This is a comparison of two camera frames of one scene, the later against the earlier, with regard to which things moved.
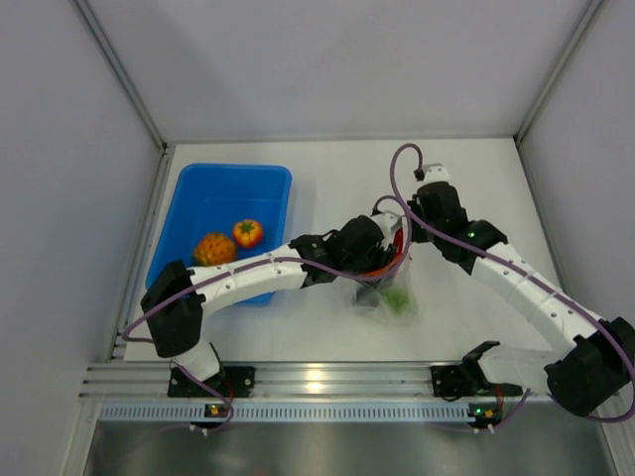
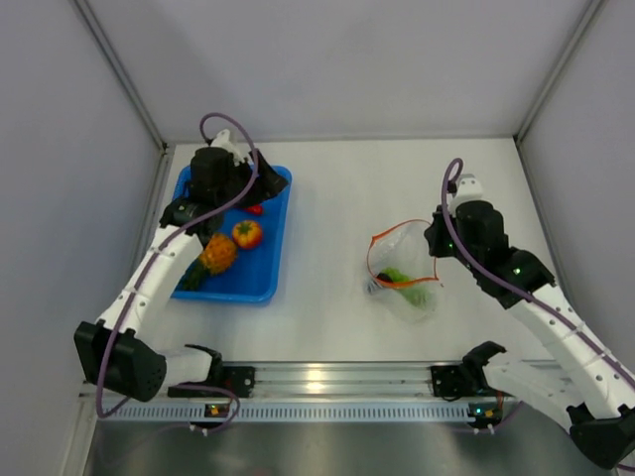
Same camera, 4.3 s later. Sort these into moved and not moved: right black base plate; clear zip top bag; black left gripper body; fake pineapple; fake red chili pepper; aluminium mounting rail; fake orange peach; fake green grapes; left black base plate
Moved: black left gripper body; fake red chili pepper; clear zip top bag; fake green grapes
Not moved: right black base plate; fake pineapple; fake orange peach; left black base plate; aluminium mounting rail
